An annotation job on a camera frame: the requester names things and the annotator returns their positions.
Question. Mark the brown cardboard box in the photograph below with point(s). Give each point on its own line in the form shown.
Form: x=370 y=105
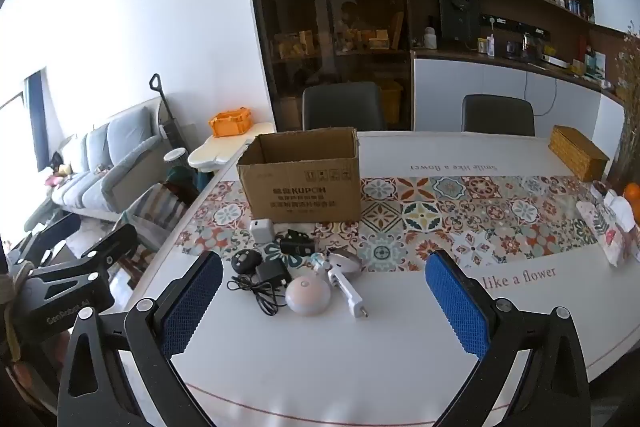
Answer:
x=300 y=197

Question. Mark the black round device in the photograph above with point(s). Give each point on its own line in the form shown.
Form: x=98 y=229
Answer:
x=245 y=260

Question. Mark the dark green bag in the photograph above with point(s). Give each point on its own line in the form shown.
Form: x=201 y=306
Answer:
x=181 y=182

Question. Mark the white plug-in stick device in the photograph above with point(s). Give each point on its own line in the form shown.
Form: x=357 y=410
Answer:
x=350 y=297

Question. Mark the black power strip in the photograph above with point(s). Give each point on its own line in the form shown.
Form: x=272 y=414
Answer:
x=515 y=26

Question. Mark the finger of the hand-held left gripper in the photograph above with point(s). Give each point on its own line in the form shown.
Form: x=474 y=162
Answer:
x=112 y=244
x=50 y=229

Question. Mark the blue curtain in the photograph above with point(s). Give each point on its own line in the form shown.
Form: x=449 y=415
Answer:
x=35 y=127

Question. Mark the cream side table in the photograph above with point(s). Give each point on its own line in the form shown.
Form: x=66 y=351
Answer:
x=220 y=152

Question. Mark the white jar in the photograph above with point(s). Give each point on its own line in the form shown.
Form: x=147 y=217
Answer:
x=430 y=39

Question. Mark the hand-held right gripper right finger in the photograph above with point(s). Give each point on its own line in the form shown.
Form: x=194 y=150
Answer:
x=457 y=307

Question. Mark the white cylindrical heater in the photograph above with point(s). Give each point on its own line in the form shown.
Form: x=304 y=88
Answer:
x=175 y=155

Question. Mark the wicker tissue box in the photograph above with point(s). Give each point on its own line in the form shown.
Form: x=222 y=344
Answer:
x=575 y=152

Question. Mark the white dome-shaped device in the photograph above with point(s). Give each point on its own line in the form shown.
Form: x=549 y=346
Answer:
x=347 y=263

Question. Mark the white charger cube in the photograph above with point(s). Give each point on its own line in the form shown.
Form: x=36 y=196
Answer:
x=261 y=232

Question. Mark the printed snack bag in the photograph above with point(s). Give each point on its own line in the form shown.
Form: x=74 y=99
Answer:
x=600 y=232

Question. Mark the black wall appliance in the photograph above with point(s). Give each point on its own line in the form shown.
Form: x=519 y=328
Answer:
x=457 y=14

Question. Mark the patterned table runner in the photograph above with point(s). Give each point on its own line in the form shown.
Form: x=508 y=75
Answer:
x=450 y=217

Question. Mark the pink round device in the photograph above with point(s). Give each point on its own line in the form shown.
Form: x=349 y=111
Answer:
x=307 y=297

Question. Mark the grey sofa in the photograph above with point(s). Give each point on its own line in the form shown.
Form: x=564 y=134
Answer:
x=100 y=167

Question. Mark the orange fruit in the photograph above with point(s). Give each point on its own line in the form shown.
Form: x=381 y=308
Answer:
x=632 y=197

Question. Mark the black upright vacuum cleaner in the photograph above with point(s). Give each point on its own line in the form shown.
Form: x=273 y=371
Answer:
x=167 y=127

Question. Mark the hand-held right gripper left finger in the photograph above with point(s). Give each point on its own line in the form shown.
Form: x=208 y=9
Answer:
x=192 y=302

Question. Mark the dried flower bouquet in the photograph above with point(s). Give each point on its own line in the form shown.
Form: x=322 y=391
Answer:
x=629 y=107

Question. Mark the dark glass cabinet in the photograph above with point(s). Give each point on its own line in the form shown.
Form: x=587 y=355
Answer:
x=325 y=7

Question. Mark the dark grey dining chair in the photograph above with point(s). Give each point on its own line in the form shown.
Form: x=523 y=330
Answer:
x=497 y=114
x=342 y=107

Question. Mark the orange plastic crate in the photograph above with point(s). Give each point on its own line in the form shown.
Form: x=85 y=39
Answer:
x=229 y=123

